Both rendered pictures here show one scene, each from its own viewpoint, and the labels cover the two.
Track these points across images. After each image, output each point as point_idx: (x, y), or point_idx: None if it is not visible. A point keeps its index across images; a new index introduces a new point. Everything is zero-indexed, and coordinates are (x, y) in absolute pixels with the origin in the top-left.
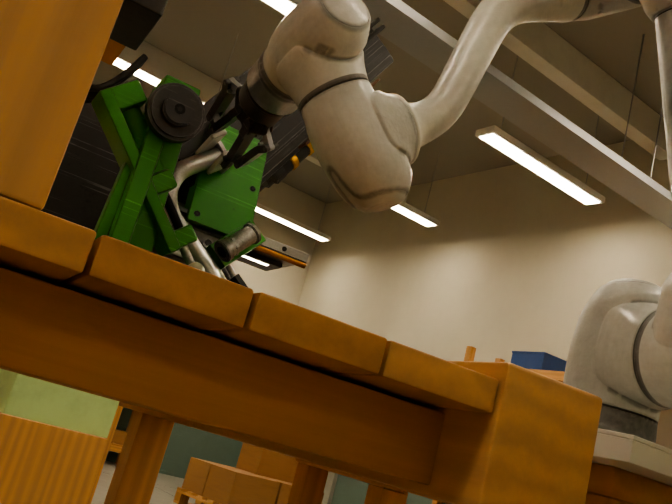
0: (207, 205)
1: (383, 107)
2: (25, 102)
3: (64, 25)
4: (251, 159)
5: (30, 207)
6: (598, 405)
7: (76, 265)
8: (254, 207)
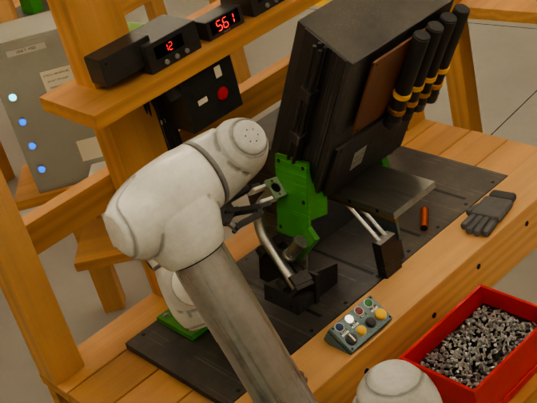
0: (284, 220)
1: (165, 288)
2: (39, 359)
3: (30, 338)
4: (249, 222)
5: (55, 385)
6: None
7: (68, 401)
8: (306, 216)
